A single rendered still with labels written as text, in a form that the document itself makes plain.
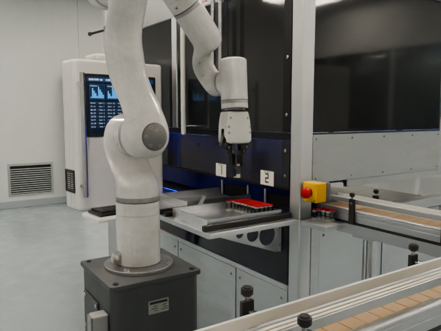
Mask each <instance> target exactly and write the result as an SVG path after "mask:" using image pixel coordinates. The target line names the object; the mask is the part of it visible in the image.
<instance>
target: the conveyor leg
mask: <svg viewBox="0 0 441 331"><path fill-rule="evenodd" d="M352 236H353V237H356V238H360V239H363V248H362V280H365V279H368V278H372V277H375V276H376V259H377V241H375V240H370V239H367V238H363V237H360V236H356V235H352Z"/></svg>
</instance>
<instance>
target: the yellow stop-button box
mask: <svg viewBox="0 0 441 331"><path fill-rule="evenodd" d="M305 187H308V188H309V189H310V190H311V197H310V198H303V200H304V201H307V202H313V203H321V202H329V197H330V183H329V182H324V181H306V182H303V188H305Z"/></svg>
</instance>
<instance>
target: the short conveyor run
mask: <svg viewBox="0 0 441 331"><path fill-rule="evenodd" d="M373 192H374V194H375V195H373V198H367V197H363V196H356V194H355V193H354V192H351V193H349V194H345V193H341V192H338V195H333V194H331V200H336V201H338V202H332V203H326V204H323V203H321V204H320V208H330V209H333V210H335V212H334V213H335V221H340V222H343V223H346V228H345V229H339V230H336V231H341V232H345V233H348V234H353V235H356V236H360V237H363V238H367V239H370V240H375V241H378V242H382V243H385V244H390V245H393V246H397V247H400V248H405V249H407V250H408V245H409V244H410V243H416V244H417V245H419V250H417V252H419V253H422V254H427V255H431V256H434V257H441V211H440V210H434V209H429V208H422V207H419V206H411V205H407V204H400V203H396V202H389V201H385V200H380V199H379V196H378V195H377V194H378V193H379V190H378V189H374V190H373Z"/></svg>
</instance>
